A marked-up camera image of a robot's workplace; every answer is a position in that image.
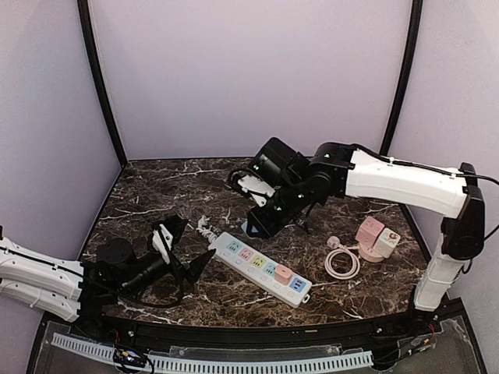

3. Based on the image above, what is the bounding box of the black right corner post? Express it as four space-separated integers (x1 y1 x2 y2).
379 0 424 156

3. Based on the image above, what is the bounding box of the black front table rail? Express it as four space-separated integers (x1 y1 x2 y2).
27 299 494 373

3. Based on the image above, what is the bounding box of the white cube socket adapter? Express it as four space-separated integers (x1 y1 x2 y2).
373 228 401 259

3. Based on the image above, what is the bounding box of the pink small charger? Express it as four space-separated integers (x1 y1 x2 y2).
274 264 293 286

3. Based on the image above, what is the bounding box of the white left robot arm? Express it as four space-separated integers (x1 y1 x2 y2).
1 215 216 323

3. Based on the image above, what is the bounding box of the pink round socket hub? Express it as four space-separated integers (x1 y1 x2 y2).
359 245 385 263

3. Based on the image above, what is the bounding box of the black left corner post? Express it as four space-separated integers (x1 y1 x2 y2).
76 0 128 169

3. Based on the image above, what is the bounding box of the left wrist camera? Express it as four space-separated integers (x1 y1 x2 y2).
151 219 182 268

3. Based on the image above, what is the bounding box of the pink cube socket adapter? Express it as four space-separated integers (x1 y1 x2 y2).
355 216 384 248

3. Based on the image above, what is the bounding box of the black corner post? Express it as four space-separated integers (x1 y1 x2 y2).
76 0 128 169
379 0 424 156

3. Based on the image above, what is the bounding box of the white multicolour power strip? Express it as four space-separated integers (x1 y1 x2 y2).
208 232 312 308

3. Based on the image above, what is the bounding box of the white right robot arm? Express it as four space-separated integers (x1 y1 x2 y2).
244 138 486 312

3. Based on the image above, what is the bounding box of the white slotted cable duct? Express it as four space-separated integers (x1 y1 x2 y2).
51 333 373 373

